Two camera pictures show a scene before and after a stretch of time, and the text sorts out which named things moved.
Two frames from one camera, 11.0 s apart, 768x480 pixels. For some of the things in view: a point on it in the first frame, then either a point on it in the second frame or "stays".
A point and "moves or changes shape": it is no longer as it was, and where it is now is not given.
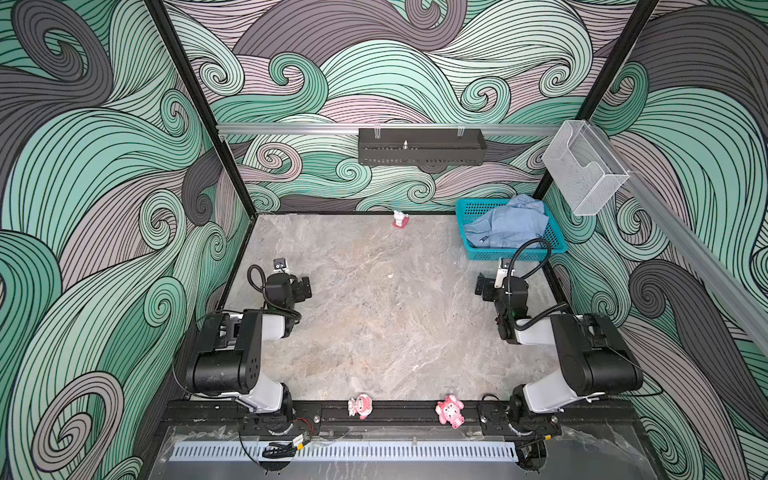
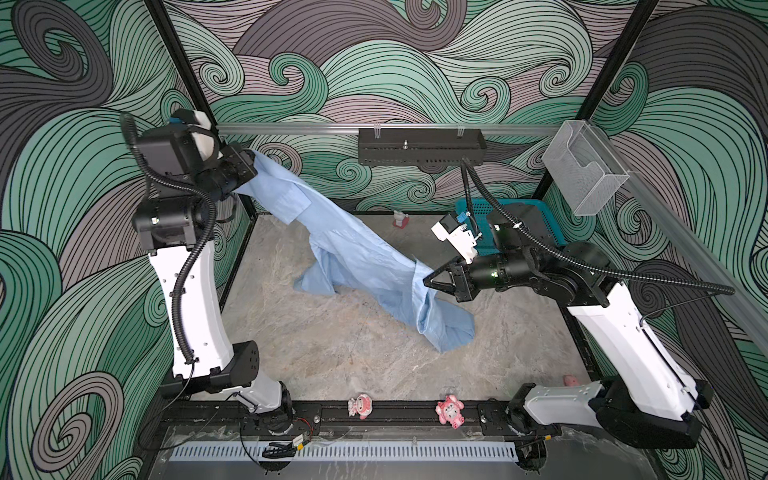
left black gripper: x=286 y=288 to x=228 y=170
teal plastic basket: x=468 y=210 stays
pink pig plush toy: x=450 y=411 stays
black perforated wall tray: x=421 y=146 stays
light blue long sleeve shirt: x=521 y=220 moves or changes shape
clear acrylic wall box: x=586 y=169 stays
